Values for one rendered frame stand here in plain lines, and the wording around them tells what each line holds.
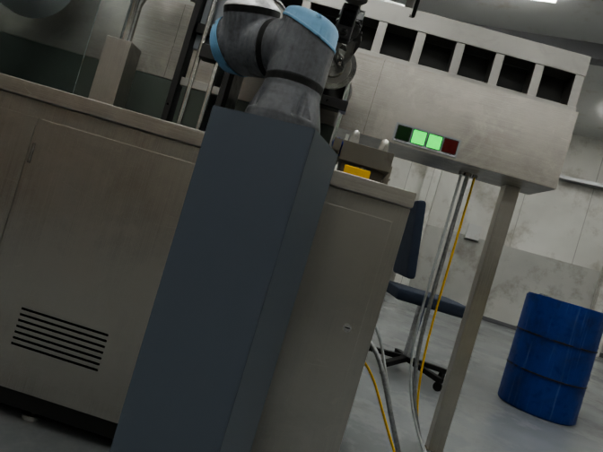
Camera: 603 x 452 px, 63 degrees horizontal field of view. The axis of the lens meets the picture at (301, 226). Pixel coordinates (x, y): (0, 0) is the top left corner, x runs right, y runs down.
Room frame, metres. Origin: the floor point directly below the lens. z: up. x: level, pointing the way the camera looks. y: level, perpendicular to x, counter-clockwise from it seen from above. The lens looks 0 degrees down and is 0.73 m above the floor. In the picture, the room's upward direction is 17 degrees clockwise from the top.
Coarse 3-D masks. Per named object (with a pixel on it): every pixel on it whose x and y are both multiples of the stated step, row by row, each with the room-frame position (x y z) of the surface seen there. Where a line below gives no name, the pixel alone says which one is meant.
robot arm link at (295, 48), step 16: (288, 16) 0.92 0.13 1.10; (304, 16) 0.90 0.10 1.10; (320, 16) 0.91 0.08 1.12; (272, 32) 0.93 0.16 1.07; (288, 32) 0.91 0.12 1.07; (304, 32) 0.90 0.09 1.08; (320, 32) 0.91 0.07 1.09; (336, 32) 0.94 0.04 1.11; (256, 48) 0.95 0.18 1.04; (272, 48) 0.93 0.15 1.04; (288, 48) 0.91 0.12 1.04; (304, 48) 0.90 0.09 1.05; (320, 48) 0.91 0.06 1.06; (272, 64) 0.93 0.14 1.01; (288, 64) 0.90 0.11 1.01; (304, 64) 0.90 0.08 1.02; (320, 64) 0.92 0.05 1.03; (320, 80) 0.93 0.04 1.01
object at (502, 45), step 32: (192, 0) 1.94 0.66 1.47; (288, 0) 1.94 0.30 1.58; (320, 0) 1.90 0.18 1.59; (384, 32) 1.89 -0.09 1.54; (416, 32) 1.89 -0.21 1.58; (448, 32) 1.87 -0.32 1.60; (480, 32) 1.87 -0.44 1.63; (416, 64) 1.88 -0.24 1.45; (448, 64) 1.93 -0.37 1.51; (480, 64) 1.94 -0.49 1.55; (512, 64) 1.92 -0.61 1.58; (544, 64) 1.85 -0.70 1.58; (576, 64) 1.85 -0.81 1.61; (544, 96) 1.92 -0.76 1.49; (576, 96) 1.85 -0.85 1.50
